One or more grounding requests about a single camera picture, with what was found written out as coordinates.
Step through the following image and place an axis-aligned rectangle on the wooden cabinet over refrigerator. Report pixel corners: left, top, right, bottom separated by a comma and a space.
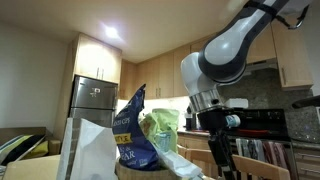
73, 33, 123, 84

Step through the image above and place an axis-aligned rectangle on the blue chip bag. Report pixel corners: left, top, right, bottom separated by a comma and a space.
112, 83, 160, 172

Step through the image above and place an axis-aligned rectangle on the green chip bag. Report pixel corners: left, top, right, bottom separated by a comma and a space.
139, 108, 180, 154

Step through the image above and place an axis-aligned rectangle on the ceiling light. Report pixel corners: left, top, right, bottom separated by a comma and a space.
103, 24, 121, 40

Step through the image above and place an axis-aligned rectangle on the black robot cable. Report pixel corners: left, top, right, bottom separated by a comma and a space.
246, 0, 309, 31

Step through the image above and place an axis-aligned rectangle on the yellow cushion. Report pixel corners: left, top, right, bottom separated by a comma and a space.
23, 140, 50, 160

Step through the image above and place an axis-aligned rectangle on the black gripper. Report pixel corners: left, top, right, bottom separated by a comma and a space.
196, 108, 242, 180

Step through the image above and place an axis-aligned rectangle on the wooden chair back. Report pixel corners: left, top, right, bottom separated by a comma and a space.
184, 148, 291, 180

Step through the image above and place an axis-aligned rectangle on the white bag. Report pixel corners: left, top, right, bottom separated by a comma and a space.
55, 117, 118, 180

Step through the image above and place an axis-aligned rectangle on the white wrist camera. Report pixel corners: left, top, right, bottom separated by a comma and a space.
224, 98, 249, 109

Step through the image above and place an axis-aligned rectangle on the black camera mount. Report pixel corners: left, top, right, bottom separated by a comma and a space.
292, 95, 320, 109

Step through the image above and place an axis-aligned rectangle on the black coffee maker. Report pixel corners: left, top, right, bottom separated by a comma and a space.
184, 106, 198, 132

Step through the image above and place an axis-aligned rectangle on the stainless steel refrigerator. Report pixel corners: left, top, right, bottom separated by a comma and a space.
68, 74, 119, 129

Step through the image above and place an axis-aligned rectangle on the striped cushion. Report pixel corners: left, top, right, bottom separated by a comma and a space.
0, 134, 46, 166

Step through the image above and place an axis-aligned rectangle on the wooden bowl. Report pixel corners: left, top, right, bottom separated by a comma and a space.
114, 159, 183, 180

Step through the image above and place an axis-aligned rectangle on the black stove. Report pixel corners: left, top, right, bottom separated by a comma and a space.
209, 108, 294, 180

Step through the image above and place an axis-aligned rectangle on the range hood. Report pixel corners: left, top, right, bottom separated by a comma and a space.
244, 58, 278, 76

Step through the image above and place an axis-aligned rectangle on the wooden base cabinet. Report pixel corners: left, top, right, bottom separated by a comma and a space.
176, 130, 214, 152

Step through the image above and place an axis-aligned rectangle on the red striped dish towel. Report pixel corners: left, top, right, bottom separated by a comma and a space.
263, 139, 290, 174

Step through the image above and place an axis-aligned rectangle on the wooden wall cabinet row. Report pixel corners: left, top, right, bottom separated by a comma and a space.
119, 24, 278, 101

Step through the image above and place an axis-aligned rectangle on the wooden drawer cabinet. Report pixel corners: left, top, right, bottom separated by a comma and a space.
293, 142, 320, 180

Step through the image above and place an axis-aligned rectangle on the single-door wooden wall cabinet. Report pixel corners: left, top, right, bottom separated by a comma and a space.
271, 18, 314, 91

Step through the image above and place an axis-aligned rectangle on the grey striped dish towel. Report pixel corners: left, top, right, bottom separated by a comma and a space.
235, 138, 266, 164

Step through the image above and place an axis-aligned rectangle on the clear plastic bag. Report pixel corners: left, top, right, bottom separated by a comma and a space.
154, 143, 203, 179

